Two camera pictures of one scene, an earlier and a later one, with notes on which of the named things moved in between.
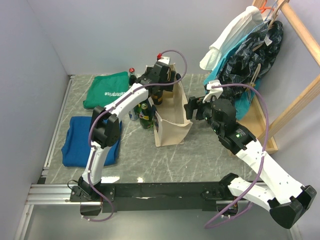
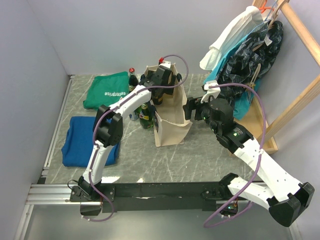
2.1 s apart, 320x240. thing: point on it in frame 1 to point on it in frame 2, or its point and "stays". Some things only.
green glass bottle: (137, 110) to (131, 87)
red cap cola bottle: (132, 77) stays
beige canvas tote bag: (172, 119) stays
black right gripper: (192, 104) stays
